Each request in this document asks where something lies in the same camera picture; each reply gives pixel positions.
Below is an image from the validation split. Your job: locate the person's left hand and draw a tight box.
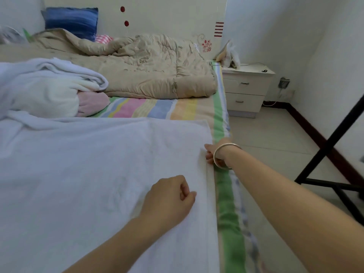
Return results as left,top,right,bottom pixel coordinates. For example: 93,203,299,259
139,175,198,228

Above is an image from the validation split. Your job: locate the person's right hand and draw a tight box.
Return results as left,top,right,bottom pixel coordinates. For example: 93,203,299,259
205,139,234,169

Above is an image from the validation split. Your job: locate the white towel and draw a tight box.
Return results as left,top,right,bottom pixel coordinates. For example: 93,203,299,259
0,58,109,118
0,111,220,273

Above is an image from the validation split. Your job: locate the pink fleece blanket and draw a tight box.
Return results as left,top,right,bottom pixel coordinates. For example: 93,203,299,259
77,91,111,117

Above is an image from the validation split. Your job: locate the cream fleece blanket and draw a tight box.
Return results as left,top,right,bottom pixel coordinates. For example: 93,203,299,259
11,82,80,118

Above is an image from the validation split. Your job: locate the person's left forearm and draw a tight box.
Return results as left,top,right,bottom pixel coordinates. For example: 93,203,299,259
63,216,166,273

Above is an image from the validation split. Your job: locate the person's right forearm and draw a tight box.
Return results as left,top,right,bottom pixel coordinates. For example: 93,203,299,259
224,147,364,273

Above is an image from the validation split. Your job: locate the striped pastel bed sheet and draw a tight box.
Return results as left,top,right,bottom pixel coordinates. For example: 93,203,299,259
91,61,268,273

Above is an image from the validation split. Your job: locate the white nightstand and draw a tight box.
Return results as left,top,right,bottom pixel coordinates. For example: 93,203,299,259
222,62,276,118

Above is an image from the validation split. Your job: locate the dark brown baseboard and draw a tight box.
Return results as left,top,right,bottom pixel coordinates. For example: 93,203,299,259
264,101,364,188

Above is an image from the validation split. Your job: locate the cream plush toy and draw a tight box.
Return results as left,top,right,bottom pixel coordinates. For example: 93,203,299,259
215,41,241,69

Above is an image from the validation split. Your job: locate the beige quilt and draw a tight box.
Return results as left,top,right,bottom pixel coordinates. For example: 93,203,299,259
0,28,218,100

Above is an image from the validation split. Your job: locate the black clothes rack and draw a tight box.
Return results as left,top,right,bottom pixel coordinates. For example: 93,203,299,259
295,95,364,225

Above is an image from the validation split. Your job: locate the white headboard with red dots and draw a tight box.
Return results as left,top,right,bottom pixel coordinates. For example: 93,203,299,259
42,0,228,60

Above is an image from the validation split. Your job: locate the blue pillow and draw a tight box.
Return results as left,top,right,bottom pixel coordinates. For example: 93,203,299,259
41,6,99,41

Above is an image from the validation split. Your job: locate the small white desk fan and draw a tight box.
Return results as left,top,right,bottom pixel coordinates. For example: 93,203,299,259
0,27,24,44

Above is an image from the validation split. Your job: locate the silver bracelet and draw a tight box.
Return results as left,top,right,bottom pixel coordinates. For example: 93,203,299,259
213,143,243,169

